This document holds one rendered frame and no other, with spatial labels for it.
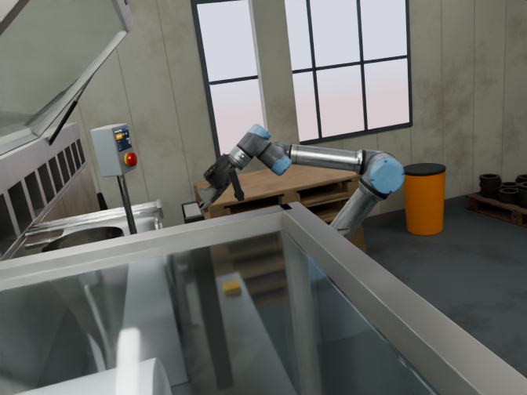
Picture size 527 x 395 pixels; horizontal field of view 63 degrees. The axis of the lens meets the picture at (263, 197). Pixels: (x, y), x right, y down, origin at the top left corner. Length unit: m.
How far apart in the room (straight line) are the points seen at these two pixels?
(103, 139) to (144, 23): 3.17
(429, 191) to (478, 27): 1.90
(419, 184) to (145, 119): 2.65
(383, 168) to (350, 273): 1.12
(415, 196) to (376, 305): 4.14
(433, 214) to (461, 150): 1.07
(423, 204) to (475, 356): 4.21
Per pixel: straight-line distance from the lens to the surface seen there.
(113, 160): 0.93
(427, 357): 0.31
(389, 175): 1.50
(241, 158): 1.50
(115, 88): 4.03
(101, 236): 0.90
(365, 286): 0.37
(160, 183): 4.12
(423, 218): 4.55
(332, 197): 3.41
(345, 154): 1.64
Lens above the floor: 1.78
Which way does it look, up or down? 16 degrees down
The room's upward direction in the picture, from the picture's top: 8 degrees counter-clockwise
